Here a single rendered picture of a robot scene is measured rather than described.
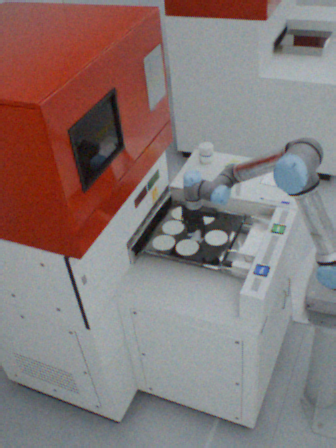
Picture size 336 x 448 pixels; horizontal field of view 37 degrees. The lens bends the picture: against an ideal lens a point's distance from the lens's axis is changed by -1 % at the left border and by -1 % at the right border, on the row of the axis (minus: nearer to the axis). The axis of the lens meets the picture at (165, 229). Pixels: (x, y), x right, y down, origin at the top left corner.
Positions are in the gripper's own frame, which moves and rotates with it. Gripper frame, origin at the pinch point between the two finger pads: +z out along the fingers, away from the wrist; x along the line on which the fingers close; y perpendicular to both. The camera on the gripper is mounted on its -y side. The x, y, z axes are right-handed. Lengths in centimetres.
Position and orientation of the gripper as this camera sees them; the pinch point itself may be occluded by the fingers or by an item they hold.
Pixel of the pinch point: (201, 239)
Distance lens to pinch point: 222.2
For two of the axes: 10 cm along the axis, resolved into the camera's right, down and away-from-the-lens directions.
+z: 0.9, 7.5, 6.5
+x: 3.0, 6.0, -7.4
